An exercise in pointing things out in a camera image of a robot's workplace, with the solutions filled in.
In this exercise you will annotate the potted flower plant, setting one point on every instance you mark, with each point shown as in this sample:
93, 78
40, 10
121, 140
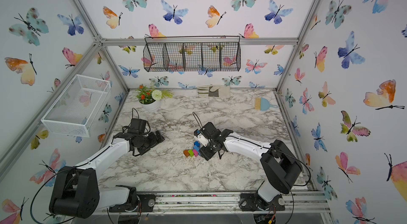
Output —
150, 98

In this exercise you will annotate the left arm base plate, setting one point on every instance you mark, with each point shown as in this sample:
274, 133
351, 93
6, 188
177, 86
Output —
144, 203

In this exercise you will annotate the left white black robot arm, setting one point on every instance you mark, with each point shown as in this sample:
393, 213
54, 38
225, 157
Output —
76, 190

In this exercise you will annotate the blue dustpan brush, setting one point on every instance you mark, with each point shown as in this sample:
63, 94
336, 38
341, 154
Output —
263, 105

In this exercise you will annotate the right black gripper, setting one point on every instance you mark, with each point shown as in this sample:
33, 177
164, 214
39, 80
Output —
208, 149

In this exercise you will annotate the black wire wall basket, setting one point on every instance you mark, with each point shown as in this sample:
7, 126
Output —
192, 54

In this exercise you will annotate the orange lego brick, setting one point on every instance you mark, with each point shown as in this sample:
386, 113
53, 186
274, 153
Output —
186, 153

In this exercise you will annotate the pink lego brick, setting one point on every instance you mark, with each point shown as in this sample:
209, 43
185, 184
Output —
195, 153

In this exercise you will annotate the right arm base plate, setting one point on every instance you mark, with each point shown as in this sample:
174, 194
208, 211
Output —
253, 202

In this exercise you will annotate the long blue lego brick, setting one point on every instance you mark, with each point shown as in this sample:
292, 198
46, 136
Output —
197, 146

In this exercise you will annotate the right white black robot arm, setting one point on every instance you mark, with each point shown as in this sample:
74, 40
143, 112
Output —
281, 167

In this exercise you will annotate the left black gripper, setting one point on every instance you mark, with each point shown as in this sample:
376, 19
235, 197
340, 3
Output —
155, 141

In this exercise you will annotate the white mesh wall basket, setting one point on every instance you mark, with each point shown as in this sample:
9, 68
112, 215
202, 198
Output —
76, 108

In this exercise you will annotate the green lego brick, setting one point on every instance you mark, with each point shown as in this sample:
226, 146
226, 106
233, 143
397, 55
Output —
191, 153

